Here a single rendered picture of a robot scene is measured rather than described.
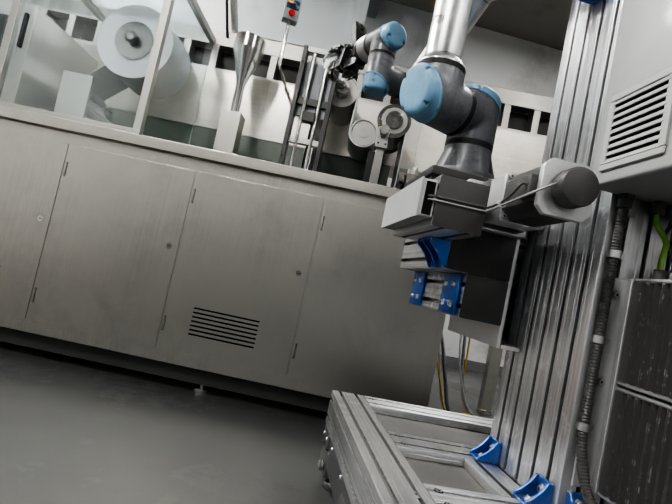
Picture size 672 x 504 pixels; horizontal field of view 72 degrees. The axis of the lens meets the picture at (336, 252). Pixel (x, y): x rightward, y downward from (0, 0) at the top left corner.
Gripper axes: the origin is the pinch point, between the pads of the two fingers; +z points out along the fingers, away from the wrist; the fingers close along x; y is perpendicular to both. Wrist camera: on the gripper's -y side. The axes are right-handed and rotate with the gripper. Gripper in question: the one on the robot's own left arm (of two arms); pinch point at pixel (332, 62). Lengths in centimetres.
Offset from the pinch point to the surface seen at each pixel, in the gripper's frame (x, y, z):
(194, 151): -23, 39, 38
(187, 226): -16, 66, 39
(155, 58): -45, 8, 58
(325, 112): 16.7, 3.5, 28.0
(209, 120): -9, 7, 100
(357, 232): 34, 48, 5
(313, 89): 11.2, -5.5, 34.8
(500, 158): 112, -21, 19
